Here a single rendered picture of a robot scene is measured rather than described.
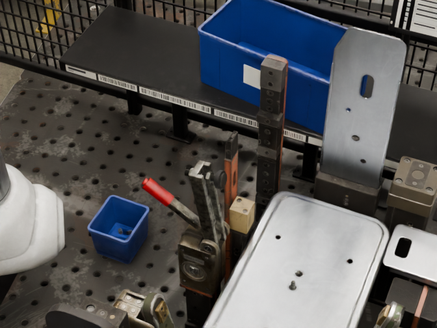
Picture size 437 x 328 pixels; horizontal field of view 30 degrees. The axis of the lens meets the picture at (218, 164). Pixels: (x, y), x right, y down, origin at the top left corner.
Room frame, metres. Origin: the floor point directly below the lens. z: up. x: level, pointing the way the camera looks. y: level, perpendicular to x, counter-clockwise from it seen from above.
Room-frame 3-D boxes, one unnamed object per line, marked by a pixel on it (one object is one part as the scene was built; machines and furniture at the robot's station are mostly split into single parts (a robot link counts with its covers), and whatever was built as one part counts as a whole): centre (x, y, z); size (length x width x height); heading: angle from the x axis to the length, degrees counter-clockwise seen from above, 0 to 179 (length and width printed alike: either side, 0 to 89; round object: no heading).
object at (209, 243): (0.82, 0.02, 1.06); 0.03 x 0.01 x 0.03; 66
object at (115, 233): (1.12, 0.21, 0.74); 0.11 x 0.10 x 0.09; 156
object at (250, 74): (1.26, -0.13, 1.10); 0.30 x 0.17 x 0.13; 56
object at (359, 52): (1.02, -0.24, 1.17); 0.12 x 0.01 x 0.34; 66
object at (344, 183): (1.02, -0.24, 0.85); 0.12 x 0.03 x 0.30; 66
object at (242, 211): (0.91, -0.04, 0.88); 0.04 x 0.04 x 0.36; 66
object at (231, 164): (0.94, -0.02, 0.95); 0.03 x 0.01 x 0.50; 156
